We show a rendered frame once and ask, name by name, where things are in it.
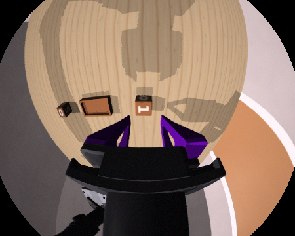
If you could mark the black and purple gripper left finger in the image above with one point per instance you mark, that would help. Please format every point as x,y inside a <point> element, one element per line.
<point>109,135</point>

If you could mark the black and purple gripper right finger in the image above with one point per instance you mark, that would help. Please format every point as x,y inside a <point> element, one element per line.
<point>193,142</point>

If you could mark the brown number cube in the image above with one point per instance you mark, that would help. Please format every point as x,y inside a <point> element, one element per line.
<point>143,106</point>
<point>64,109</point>

